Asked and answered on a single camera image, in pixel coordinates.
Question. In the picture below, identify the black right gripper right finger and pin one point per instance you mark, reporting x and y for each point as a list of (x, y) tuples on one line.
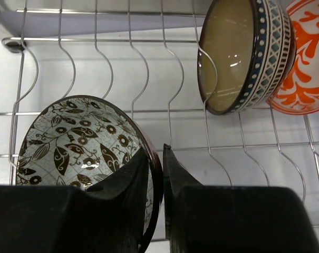
[(203, 218)]

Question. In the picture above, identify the stainless steel dish rack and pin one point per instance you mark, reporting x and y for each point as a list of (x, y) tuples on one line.
[(142, 57)]

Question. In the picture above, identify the black white floral bowl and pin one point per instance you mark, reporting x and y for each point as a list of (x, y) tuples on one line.
[(80, 140)]

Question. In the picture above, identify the orange patterned bowl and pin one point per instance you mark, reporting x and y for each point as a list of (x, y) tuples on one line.
[(299, 92)]

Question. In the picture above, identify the brown glazed bowl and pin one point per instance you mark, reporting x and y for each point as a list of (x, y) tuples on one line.
[(246, 50)]

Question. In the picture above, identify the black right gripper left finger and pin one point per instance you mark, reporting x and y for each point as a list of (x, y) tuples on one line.
[(107, 217)]

